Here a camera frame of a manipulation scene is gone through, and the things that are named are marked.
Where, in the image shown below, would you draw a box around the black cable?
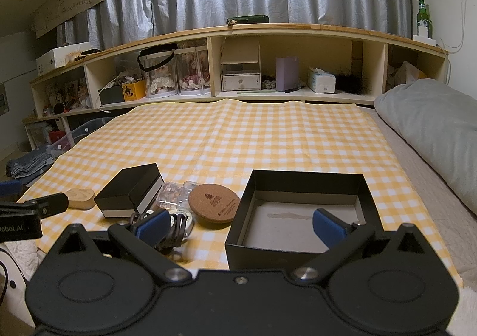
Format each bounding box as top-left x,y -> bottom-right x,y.
129,208 -> 196,256

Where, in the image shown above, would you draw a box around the small black box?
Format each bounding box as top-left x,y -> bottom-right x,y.
94,163 -> 164,219

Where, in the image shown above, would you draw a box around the clear plastic pill pack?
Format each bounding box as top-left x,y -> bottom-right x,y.
155,181 -> 198,211

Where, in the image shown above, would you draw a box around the light wooden block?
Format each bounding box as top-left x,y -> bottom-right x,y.
66,188 -> 95,210

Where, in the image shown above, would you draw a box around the large black box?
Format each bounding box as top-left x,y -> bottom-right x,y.
225,170 -> 383,271

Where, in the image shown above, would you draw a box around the round cork coaster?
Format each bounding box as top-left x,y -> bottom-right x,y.
188,183 -> 240,224

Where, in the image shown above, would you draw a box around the folded blue jeans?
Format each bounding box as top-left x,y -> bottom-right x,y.
6,145 -> 55,185

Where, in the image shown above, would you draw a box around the beige bed sheet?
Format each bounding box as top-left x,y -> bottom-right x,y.
358,107 -> 476,289

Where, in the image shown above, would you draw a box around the yellow checkered cloth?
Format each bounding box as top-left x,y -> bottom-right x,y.
24,99 -> 454,271

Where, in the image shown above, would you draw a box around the yellow box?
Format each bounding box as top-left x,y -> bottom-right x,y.
121,80 -> 146,102

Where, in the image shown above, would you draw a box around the grey pillow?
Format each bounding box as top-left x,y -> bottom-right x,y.
374,78 -> 476,213

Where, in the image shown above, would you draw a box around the white tissue box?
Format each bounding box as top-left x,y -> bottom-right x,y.
307,67 -> 336,94

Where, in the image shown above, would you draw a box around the white cardboard box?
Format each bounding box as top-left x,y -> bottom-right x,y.
36,41 -> 92,76

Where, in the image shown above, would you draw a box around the clear doll display case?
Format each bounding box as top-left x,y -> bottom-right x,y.
137,44 -> 211,99

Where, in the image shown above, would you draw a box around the purple box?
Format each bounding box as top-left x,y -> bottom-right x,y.
276,57 -> 298,91

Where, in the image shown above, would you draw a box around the wooden headboard shelf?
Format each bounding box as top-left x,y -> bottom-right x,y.
22,22 -> 450,151

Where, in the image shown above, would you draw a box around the small wooden drawer organizer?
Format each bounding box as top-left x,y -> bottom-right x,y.
221,36 -> 262,91

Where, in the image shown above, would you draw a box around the dark green case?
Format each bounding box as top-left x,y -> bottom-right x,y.
226,15 -> 270,27

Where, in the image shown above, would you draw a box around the green glass bottle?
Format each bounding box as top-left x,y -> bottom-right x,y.
416,0 -> 433,39

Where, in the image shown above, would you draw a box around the silver grey curtain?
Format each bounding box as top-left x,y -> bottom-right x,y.
56,0 -> 414,49

